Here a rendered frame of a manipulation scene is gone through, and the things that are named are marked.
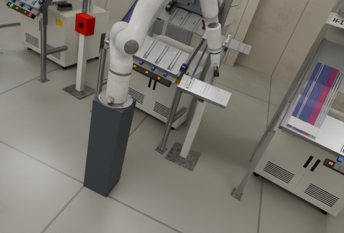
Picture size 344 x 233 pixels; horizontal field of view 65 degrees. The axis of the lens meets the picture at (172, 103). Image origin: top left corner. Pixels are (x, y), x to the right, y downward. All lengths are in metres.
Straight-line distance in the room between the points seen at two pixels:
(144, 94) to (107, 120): 1.08
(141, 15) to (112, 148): 0.77
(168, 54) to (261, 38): 2.84
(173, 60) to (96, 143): 0.82
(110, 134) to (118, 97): 0.23
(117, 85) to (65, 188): 0.86
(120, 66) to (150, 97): 1.19
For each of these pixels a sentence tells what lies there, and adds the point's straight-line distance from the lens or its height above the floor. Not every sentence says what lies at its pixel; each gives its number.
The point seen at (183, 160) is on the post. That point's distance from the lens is 2.31.
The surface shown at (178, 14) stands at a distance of 2.25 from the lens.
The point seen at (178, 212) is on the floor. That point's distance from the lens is 1.98.
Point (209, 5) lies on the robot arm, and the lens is 1.46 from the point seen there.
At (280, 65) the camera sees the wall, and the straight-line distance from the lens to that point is 4.81.
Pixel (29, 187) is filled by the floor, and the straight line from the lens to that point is 2.01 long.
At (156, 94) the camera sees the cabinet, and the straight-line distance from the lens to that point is 2.49.
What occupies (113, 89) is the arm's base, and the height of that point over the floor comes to 0.80.
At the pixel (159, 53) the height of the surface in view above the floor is 0.79.
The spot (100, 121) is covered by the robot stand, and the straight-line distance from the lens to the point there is 1.57.
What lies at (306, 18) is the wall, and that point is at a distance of 4.67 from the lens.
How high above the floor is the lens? 1.54
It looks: 31 degrees down
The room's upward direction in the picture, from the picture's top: 17 degrees clockwise
